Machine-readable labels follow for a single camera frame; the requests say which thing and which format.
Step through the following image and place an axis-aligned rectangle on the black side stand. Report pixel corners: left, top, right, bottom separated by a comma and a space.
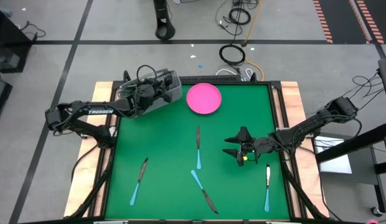
314, 57, 386, 215

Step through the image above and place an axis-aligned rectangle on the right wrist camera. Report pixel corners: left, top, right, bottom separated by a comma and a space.
238, 126, 253, 140

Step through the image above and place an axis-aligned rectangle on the black cable bundle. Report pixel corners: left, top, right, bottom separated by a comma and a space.
336, 73, 386, 113

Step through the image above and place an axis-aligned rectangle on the pink plate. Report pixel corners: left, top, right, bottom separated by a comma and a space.
186, 82, 223, 115

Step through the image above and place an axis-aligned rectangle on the black table frame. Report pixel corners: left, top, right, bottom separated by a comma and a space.
68, 70, 329, 224

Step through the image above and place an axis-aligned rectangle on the black cable coil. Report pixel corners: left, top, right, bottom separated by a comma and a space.
227, 6, 252, 26
218, 44, 246, 67

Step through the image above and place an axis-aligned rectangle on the black floor stand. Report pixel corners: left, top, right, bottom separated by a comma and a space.
153, 0, 176, 40

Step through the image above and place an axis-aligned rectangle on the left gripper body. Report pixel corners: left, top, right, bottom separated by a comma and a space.
130, 80, 164, 110

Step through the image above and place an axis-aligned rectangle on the black striped-edge floor mat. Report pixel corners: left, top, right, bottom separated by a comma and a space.
313, 0, 374, 44
357, 0, 386, 44

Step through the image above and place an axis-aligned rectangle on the yellow cable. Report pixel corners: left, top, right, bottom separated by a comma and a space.
242, 0, 265, 82

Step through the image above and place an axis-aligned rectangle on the black floor cable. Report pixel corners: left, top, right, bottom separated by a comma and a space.
214, 0, 262, 47
17, 20, 47, 41

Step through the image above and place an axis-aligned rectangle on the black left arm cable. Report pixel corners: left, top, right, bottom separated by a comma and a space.
135, 63, 159, 86

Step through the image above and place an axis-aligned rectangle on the black desk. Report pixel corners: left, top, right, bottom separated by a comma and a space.
0, 6, 34, 74

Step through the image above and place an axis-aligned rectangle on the grey wire cutlery basket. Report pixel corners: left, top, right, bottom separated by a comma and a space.
117, 67, 184, 118

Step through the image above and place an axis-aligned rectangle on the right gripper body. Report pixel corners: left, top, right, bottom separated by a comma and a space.
241, 136, 275, 166

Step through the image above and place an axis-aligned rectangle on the black equipment box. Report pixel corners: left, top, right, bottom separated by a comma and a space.
0, 73, 13, 125

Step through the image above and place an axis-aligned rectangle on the green table mat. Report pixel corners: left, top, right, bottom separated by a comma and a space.
104, 83, 291, 220

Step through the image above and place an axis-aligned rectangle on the white cable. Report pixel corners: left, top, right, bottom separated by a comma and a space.
215, 67, 253, 81

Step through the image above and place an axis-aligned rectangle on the white panel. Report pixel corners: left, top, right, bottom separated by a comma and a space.
313, 136, 353, 175

